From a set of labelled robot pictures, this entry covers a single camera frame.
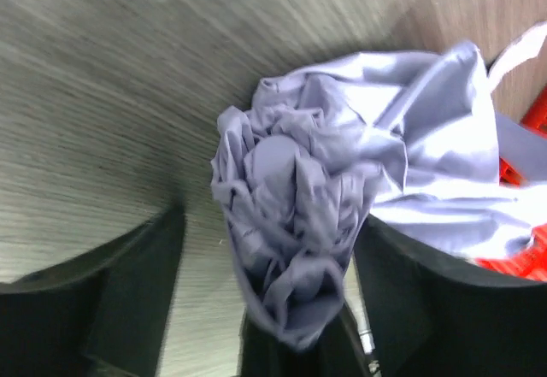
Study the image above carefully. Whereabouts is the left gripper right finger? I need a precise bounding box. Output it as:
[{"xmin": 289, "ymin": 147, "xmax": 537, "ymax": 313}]
[{"xmin": 354, "ymin": 216, "xmax": 546, "ymax": 376}]

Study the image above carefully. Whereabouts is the lavender folding umbrella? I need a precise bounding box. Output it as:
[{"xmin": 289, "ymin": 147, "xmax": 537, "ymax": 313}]
[{"xmin": 211, "ymin": 23, "xmax": 546, "ymax": 351}]

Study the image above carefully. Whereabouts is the red plastic shopping basket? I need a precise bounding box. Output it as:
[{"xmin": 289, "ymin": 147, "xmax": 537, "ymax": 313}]
[{"xmin": 473, "ymin": 91, "xmax": 546, "ymax": 282}]

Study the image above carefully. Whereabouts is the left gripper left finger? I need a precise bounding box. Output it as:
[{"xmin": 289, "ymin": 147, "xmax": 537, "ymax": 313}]
[{"xmin": 1, "ymin": 203, "xmax": 185, "ymax": 376}]

